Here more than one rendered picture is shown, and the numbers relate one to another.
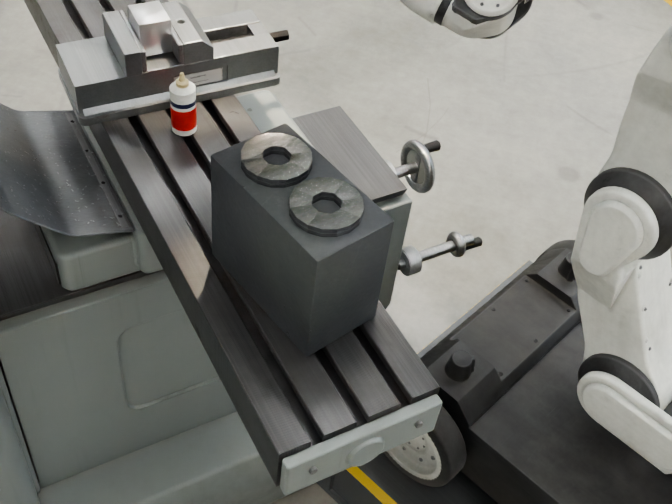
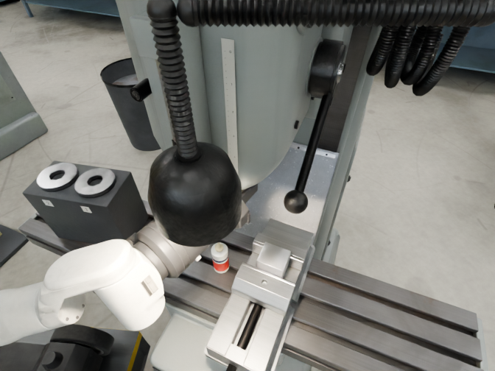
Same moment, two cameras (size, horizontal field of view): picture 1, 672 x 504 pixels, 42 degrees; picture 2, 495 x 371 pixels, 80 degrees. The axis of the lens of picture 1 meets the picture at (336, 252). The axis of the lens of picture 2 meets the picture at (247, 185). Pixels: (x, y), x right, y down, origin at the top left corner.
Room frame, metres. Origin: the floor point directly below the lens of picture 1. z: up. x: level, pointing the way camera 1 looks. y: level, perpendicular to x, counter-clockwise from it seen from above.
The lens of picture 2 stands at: (1.43, 0.11, 1.62)
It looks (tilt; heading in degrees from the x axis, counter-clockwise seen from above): 46 degrees down; 146
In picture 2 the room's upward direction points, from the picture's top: straight up
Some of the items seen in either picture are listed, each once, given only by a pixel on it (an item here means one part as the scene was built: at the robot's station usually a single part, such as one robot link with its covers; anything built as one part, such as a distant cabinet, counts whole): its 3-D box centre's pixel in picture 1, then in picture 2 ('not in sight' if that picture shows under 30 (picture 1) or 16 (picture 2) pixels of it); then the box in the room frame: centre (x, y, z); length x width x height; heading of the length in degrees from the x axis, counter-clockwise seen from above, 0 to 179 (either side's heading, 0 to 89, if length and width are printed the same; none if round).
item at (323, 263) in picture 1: (296, 235); (91, 205); (0.78, 0.05, 1.03); 0.22 x 0.12 x 0.20; 45
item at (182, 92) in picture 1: (183, 101); (219, 255); (1.08, 0.27, 0.98); 0.04 x 0.04 x 0.11
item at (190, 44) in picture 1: (183, 31); (263, 288); (1.21, 0.30, 1.02); 0.12 x 0.06 x 0.04; 32
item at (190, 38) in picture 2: not in sight; (184, 124); (1.17, 0.21, 1.45); 0.04 x 0.04 x 0.21; 34
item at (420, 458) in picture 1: (414, 434); (82, 340); (0.84, -0.18, 0.50); 0.20 x 0.05 x 0.20; 51
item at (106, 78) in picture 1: (169, 52); (267, 285); (1.20, 0.32, 0.98); 0.35 x 0.15 x 0.11; 122
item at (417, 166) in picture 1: (403, 170); not in sight; (1.39, -0.12, 0.63); 0.16 x 0.12 x 0.12; 124
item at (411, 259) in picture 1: (440, 249); not in sight; (1.29, -0.22, 0.51); 0.22 x 0.06 x 0.06; 124
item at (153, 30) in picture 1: (150, 28); (272, 263); (1.19, 0.35, 1.03); 0.06 x 0.05 x 0.06; 32
